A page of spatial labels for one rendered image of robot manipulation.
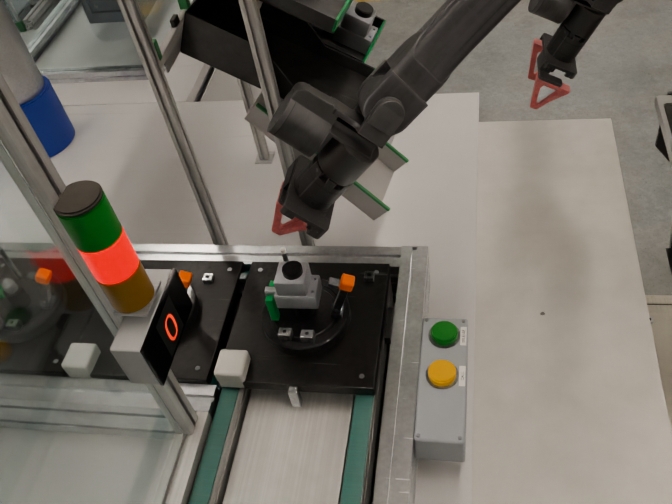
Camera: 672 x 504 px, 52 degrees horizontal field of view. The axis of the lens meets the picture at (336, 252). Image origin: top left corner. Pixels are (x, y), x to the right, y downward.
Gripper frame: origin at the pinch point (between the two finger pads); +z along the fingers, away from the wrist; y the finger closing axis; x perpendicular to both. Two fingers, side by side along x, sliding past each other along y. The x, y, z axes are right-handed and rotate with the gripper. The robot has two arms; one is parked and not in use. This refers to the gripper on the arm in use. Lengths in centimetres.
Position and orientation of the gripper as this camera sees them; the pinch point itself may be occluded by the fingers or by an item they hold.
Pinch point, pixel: (278, 228)
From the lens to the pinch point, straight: 95.8
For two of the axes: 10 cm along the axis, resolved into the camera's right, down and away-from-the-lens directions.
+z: -5.4, 5.0, 6.7
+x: 8.3, 4.6, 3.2
